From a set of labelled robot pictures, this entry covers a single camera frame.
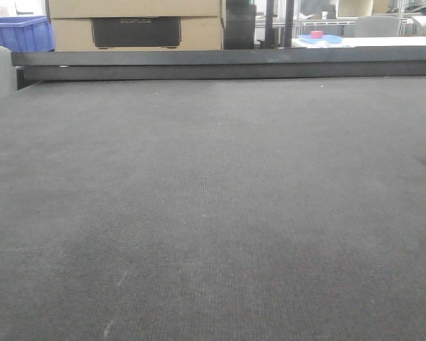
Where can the dark conveyor belt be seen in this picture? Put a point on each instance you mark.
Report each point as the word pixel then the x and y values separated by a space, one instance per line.
pixel 214 210

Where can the lower cardboard box black label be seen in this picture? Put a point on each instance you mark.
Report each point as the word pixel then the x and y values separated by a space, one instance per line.
pixel 138 33

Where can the upper cardboard box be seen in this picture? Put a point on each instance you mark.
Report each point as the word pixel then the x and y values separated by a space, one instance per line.
pixel 131 8

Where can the black upright case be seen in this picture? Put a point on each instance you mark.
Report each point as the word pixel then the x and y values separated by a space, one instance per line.
pixel 240 25

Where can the blue tray on white table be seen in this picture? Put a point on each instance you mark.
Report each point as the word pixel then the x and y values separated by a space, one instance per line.
pixel 330 39

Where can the pink tape roll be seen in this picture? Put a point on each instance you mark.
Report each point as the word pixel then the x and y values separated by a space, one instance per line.
pixel 316 34

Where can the blue plastic crate background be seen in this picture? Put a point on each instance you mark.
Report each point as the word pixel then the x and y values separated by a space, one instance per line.
pixel 26 34

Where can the white table background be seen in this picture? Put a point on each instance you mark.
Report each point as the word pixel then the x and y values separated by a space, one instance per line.
pixel 361 42

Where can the black conveyor side rail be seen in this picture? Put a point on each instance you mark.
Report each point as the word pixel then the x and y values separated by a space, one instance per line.
pixel 292 63

